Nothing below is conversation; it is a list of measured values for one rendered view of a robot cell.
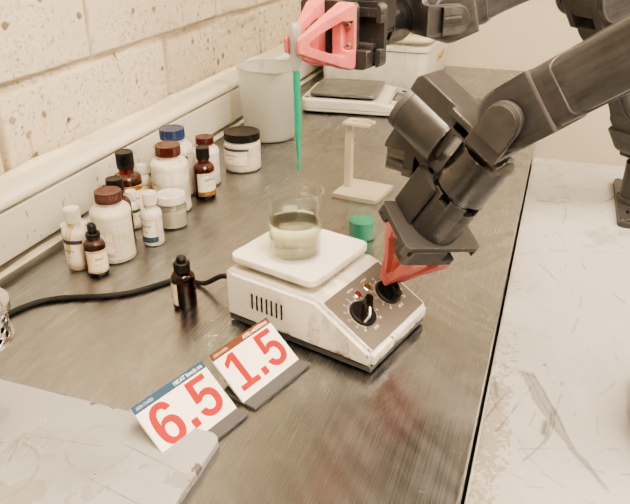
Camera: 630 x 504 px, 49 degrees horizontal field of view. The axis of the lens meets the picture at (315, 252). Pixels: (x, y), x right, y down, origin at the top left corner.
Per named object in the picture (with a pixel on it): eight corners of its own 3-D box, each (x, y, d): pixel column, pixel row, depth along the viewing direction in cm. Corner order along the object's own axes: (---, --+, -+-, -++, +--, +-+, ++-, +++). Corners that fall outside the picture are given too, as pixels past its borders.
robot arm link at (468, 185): (413, 175, 69) (451, 123, 64) (442, 162, 73) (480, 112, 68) (461, 224, 67) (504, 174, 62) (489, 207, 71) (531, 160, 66)
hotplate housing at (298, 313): (426, 322, 82) (431, 263, 79) (370, 378, 73) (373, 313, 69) (278, 272, 93) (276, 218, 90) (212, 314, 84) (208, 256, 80)
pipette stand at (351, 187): (393, 189, 120) (397, 117, 115) (375, 205, 114) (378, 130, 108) (351, 181, 124) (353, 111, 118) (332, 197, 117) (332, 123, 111)
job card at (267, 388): (309, 367, 74) (309, 335, 72) (255, 411, 68) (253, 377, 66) (266, 347, 78) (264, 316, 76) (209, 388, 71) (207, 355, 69)
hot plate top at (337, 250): (371, 248, 82) (371, 242, 82) (313, 290, 73) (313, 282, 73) (290, 224, 88) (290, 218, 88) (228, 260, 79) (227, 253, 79)
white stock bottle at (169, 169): (196, 202, 115) (191, 139, 110) (185, 216, 110) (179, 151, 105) (162, 200, 116) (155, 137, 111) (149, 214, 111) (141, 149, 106)
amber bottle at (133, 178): (113, 215, 110) (104, 150, 105) (139, 209, 113) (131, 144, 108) (124, 225, 107) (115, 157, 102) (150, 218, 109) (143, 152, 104)
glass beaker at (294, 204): (256, 258, 79) (253, 189, 75) (290, 239, 83) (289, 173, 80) (305, 276, 75) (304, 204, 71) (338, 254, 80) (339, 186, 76)
